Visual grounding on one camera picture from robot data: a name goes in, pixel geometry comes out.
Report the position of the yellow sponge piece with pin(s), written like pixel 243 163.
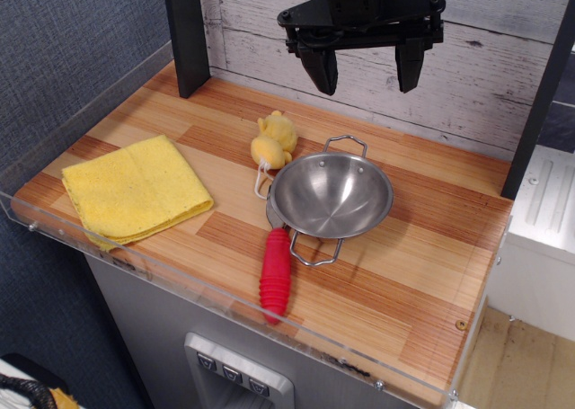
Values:
pixel 63 400

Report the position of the red-handled utensil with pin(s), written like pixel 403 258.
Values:
pixel 275 281

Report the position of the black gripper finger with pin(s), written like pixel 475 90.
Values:
pixel 321 66
pixel 409 58

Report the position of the folded yellow cloth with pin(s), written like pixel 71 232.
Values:
pixel 135 192

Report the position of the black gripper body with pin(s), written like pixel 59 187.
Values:
pixel 325 26

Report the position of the grey toy cabinet front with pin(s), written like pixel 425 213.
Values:
pixel 153 321

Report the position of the white ridged appliance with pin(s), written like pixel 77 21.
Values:
pixel 533 276

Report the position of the yellow plush toy with loop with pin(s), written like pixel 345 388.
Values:
pixel 273 148

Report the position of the clear acrylic guard rail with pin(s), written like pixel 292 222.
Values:
pixel 387 311

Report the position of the steel two-handled bowl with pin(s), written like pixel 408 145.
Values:
pixel 333 194

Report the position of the black right support post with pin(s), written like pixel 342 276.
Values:
pixel 551 78

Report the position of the black woven item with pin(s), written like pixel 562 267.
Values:
pixel 38 395

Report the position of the grey panel with buttons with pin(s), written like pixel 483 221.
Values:
pixel 227 379

